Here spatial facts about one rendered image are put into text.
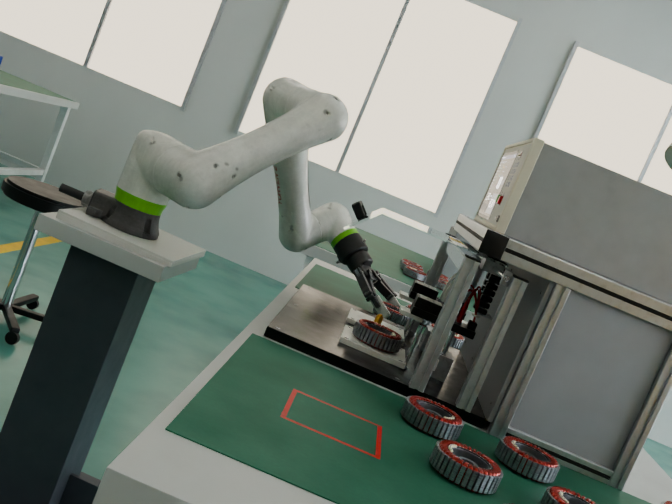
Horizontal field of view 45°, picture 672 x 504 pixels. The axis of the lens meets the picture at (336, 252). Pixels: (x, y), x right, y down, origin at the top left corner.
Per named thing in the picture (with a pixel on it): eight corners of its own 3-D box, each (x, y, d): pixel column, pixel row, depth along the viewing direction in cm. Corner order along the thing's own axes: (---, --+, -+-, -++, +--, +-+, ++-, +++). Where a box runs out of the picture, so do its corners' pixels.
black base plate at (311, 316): (263, 335, 162) (267, 325, 161) (300, 291, 225) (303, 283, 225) (481, 429, 160) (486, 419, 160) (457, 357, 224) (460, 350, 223)
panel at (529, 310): (486, 420, 159) (549, 280, 156) (459, 349, 224) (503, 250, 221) (491, 422, 159) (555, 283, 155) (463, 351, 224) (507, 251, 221)
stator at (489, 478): (498, 484, 130) (508, 464, 130) (490, 504, 119) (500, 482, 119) (435, 451, 133) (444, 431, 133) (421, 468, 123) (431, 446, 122)
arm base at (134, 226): (48, 200, 193) (57, 177, 192) (66, 195, 207) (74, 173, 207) (151, 243, 195) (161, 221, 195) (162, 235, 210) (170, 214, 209)
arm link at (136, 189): (135, 213, 191) (165, 138, 188) (102, 190, 200) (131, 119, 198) (178, 224, 200) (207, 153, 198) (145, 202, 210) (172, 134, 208)
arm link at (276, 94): (281, 92, 210) (316, 78, 216) (251, 79, 218) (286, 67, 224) (286, 155, 220) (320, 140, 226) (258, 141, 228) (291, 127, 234)
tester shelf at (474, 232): (478, 251, 155) (487, 229, 154) (452, 228, 223) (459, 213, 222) (693, 341, 154) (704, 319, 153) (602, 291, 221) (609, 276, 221)
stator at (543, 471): (546, 469, 150) (554, 451, 149) (558, 493, 139) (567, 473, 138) (489, 445, 150) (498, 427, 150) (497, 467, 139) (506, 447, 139)
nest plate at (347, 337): (338, 341, 173) (341, 336, 173) (343, 328, 188) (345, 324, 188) (403, 369, 173) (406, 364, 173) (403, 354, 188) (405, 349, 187)
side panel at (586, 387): (488, 434, 158) (556, 283, 154) (486, 429, 161) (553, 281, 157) (621, 491, 157) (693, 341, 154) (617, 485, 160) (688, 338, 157)
